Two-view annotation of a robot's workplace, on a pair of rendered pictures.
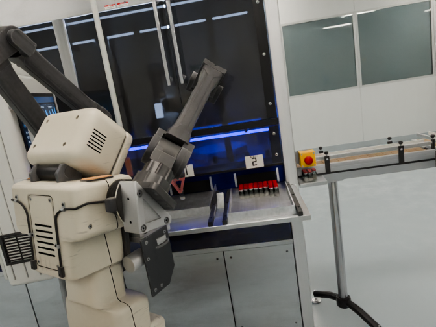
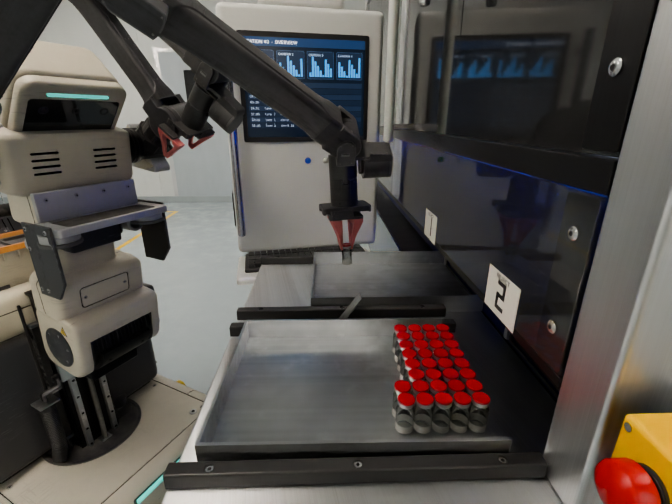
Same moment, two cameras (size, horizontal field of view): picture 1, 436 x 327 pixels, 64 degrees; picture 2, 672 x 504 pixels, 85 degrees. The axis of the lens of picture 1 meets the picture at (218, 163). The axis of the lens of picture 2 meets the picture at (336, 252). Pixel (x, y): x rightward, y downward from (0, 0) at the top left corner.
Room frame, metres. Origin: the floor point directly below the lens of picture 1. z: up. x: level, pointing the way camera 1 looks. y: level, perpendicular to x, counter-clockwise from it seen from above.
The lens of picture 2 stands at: (1.36, -0.58, 1.24)
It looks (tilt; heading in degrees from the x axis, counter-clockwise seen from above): 20 degrees down; 82
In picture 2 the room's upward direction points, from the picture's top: straight up
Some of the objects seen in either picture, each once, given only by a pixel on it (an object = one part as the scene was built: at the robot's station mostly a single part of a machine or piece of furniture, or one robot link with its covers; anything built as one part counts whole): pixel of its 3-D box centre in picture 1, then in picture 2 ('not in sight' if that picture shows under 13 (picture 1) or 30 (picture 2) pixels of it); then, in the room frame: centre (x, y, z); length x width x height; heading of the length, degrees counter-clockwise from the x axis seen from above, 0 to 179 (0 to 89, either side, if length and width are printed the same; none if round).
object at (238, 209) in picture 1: (259, 199); (348, 376); (1.43, -0.15, 0.90); 0.34 x 0.26 x 0.04; 173
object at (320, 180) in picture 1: (311, 180); not in sight; (1.68, -0.44, 0.87); 0.14 x 0.13 x 0.02; 174
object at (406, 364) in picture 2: (258, 191); (409, 371); (1.52, -0.16, 0.90); 0.18 x 0.02 x 0.05; 83
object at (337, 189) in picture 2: not in sight; (343, 195); (1.48, 0.19, 1.09); 0.10 x 0.07 x 0.07; 3
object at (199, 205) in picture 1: (186, 200); (387, 277); (1.58, 0.17, 0.90); 0.34 x 0.26 x 0.04; 174
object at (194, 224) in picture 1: (222, 206); (364, 328); (1.49, 0.01, 0.87); 0.70 x 0.48 x 0.02; 84
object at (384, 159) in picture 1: (359, 158); not in sight; (1.75, -0.72, 0.92); 0.69 x 0.16 x 0.16; 84
